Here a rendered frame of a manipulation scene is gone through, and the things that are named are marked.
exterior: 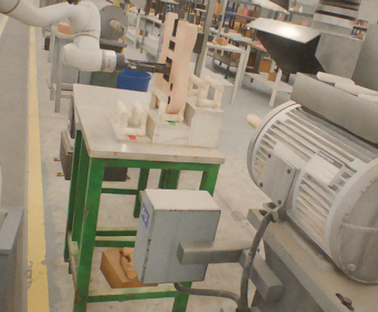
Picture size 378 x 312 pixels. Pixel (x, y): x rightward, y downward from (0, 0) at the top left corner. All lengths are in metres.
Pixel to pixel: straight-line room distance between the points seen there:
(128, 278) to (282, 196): 1.59
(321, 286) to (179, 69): 1.18
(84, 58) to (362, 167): 1.29
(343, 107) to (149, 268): 0.53
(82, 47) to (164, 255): 1.06
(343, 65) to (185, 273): 0.61
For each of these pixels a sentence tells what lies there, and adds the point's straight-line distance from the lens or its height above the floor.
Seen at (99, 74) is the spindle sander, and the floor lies 0.85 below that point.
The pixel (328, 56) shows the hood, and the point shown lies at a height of 1.48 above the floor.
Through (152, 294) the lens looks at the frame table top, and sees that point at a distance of 2.15.
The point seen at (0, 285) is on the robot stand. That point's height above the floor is 0.54.
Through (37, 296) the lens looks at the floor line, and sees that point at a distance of 2.40.
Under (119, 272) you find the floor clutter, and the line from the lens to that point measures 2.37.
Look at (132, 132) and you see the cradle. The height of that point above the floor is 0.97.
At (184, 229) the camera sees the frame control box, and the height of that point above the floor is 1.07.
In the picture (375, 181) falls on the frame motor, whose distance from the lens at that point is 0.74.
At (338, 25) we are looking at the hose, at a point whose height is 1.55.
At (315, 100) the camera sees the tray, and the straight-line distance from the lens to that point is 0.90.
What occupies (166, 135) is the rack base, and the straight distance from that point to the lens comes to 1.86.
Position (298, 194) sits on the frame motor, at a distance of 0.85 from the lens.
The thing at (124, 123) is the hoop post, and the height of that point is 1.00.
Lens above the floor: 1.54
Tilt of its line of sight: 21 degrees down
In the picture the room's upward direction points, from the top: 12 degrees clockwise
